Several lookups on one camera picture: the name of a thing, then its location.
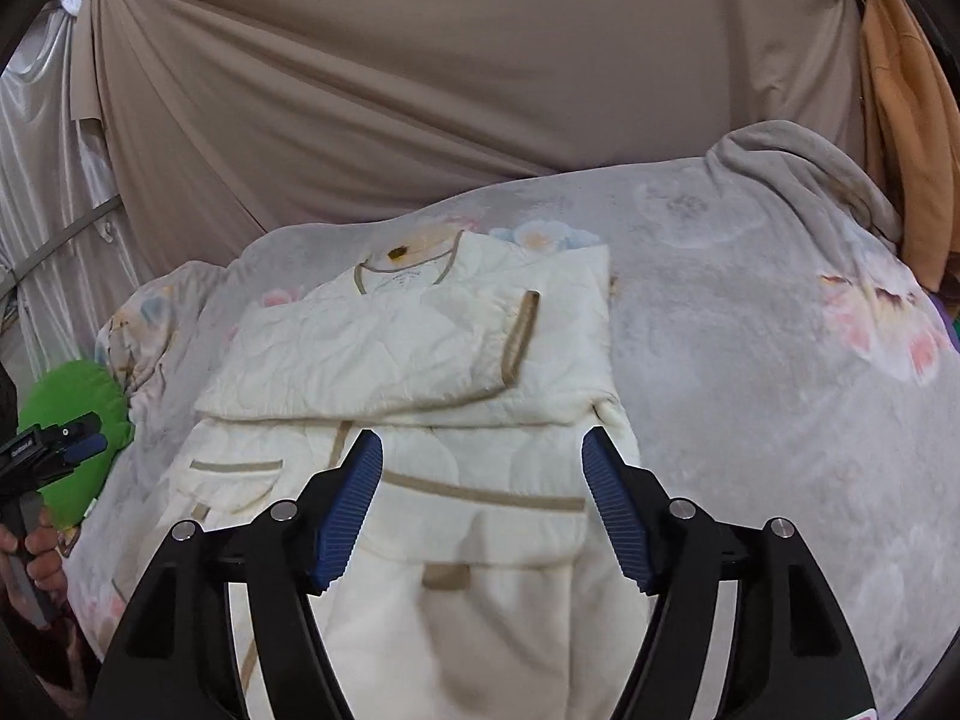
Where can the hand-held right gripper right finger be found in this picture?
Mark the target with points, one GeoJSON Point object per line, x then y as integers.
{"type": "Point", "coordinates": [615, 510]}

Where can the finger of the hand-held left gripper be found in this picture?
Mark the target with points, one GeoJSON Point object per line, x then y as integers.
{"type": "Point", "coordinates": [86, 448]}

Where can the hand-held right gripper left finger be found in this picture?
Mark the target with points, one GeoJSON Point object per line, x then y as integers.
{"type": "Point", "coordinates": [349, 510]}

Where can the cream quilted jacket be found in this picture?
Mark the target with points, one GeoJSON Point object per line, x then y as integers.
{"type": "Point", "coordinates": [420, 330]}

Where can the person's left hand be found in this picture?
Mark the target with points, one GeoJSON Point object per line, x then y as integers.
{"type": "Point", "coordinates": [49, 555]}

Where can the green pillow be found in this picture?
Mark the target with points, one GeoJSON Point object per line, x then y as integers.
{"type": "Point", "coordinates": [75, 397]}

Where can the grey floral blanket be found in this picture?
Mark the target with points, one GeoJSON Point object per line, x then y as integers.
{"type": "Point", "coordinates": [712, 315]}

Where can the grey metal rod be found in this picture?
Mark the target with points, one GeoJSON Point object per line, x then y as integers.
{"type": "Point", "coordinates": [67, 229]}

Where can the white satin curtain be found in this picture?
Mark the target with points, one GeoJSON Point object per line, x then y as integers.
{"type": "Point", "coordinates": [45, 165]}

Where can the beige backdrop cloth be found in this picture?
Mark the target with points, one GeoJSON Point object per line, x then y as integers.
{"type": "Point", "coordinates": [412, 90]}

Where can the orange hanging cloth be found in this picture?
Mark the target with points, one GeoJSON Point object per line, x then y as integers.
{"type": "Point", "coordinates": [907, 127]}

